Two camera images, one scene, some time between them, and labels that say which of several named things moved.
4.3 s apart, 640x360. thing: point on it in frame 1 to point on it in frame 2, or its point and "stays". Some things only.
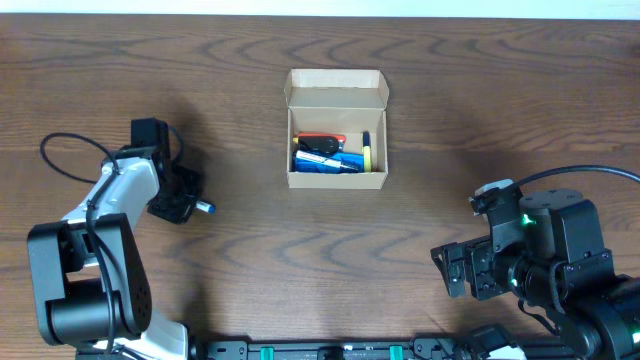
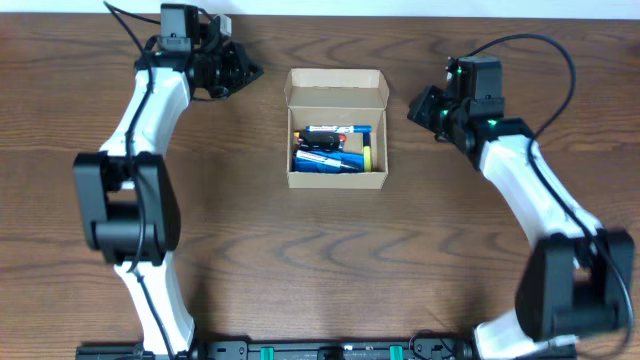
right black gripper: x=479 y=254 to x=419 y=107
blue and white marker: x=206 y=207 to x=339 y=129
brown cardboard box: x=346 y=102 stays
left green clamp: x=267 y=353 stays
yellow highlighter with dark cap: x=367 y=152 stays
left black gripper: x=184 y=207 to x=238 y=57
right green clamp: x=396 y=353 stays
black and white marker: x=324 y=160 stays
